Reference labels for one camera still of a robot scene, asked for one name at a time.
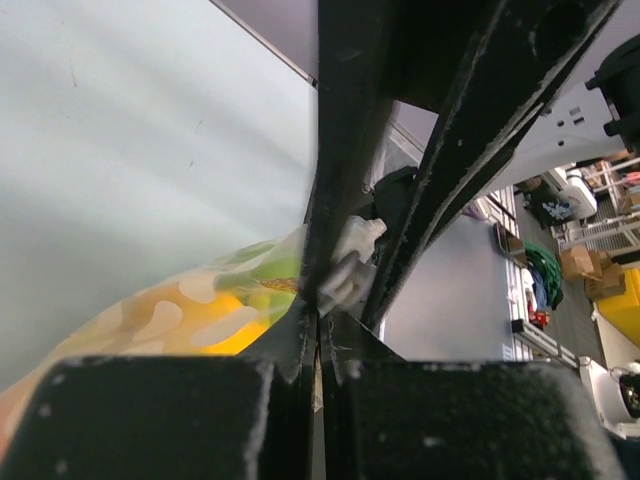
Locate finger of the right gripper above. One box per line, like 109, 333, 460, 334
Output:
300, 1, 400, 305
361, 1, 619, 325

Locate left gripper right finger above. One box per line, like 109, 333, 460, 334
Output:
319, 313, 626, 479

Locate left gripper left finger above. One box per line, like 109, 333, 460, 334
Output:
1, 299, 317, 479

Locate clear zip top bag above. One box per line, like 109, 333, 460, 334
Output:
1, 227, 306, 445

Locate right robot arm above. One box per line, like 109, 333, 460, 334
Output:
300, 1, 639, 327

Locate yellow fake bell pepper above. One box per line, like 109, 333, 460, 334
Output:
56, 284, 278, 357

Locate green fake lime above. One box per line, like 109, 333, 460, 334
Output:
215, 246, 301, 316

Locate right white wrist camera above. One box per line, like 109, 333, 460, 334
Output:
317, 216, 387, 318

